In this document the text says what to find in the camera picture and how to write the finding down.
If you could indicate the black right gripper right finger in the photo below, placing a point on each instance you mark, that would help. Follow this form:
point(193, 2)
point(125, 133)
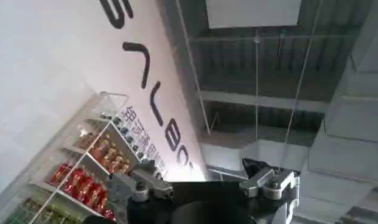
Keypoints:
point(268, 182)

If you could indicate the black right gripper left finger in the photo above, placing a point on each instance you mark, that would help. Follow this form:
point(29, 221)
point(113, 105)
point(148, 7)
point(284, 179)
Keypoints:
point(146, 183)

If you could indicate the white shelf with goods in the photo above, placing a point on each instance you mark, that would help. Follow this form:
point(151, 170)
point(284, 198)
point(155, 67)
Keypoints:
point(76, 170)

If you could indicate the white hanging ceiling panel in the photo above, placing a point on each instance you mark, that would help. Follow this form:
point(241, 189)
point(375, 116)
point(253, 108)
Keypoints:
point(253, 13)

